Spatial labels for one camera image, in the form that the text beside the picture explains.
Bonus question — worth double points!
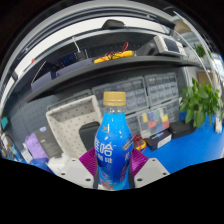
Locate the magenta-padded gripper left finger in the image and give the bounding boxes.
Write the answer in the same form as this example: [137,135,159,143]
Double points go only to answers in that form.
[58,148,99,189]

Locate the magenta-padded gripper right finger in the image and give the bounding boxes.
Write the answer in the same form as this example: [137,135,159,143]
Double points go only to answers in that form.
[129,148,171,188]

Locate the blue drink bottle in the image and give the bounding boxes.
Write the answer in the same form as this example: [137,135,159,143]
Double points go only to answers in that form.
[94,90,134,192]

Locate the white carton box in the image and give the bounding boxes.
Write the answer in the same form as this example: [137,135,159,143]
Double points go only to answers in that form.
[46,153,73,174]

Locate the yellow multimeter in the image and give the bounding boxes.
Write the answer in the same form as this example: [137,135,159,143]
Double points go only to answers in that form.
[132,134,147,152]

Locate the black box with white label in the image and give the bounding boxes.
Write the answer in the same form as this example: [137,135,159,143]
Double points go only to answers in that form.
[143,129,173,151]

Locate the black zip case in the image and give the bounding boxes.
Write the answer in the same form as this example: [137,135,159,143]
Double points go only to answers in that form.
[78,121,101,153]

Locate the dark grey upright box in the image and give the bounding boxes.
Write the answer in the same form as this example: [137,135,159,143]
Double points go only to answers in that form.
[33,125,64,159]

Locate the white dotted tray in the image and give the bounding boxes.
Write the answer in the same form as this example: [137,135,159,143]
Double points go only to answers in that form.
[45,94,103,159]

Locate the clear organizer with coloured parts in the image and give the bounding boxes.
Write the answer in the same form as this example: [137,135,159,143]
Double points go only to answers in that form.
[138,108,171,138]

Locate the purple plastic bag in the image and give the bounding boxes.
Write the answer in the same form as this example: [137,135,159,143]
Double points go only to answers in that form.
[23,133,46,160]

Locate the low grey drawer cabinet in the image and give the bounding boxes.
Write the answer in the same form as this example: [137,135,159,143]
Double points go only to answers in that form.
[124,99,181,138]

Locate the flat black case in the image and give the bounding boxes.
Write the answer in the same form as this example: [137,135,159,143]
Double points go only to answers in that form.
[168,119,198,139]

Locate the white power adapter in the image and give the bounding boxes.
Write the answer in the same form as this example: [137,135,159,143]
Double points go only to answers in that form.
[214,116,224,134]

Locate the wide grey drawer cabinet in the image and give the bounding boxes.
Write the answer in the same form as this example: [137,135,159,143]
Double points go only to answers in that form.
[91,76,149,114]

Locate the green potted plant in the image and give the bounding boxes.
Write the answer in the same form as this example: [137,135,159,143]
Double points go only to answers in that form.
[179,77,224,129]

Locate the narrow grey drawer cabinet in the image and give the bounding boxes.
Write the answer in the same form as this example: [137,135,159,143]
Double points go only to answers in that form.
[143,72,179,108]

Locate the teal screen device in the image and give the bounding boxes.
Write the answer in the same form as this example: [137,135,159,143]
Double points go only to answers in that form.
[0,115,10,131]

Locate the black overhead shelf unit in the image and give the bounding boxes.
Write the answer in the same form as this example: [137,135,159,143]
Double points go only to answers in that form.
[6,18,201,104]

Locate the white metal shelf rack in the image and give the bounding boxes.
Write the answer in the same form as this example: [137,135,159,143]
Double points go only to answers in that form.
[173,11,224,78]

